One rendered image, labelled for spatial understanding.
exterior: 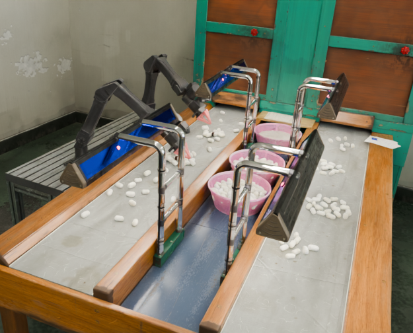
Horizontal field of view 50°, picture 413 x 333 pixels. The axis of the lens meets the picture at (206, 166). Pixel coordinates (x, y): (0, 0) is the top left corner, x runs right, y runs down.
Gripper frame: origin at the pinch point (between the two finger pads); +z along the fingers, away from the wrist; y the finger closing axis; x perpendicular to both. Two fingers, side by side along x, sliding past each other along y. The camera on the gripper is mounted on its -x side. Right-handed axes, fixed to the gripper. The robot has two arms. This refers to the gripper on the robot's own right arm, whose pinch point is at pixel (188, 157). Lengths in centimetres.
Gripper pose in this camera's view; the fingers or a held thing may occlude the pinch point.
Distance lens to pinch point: 211.0
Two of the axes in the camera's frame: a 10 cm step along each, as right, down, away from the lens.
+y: 3.7, -3.8, 8.5
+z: 6.7, 7.4, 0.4
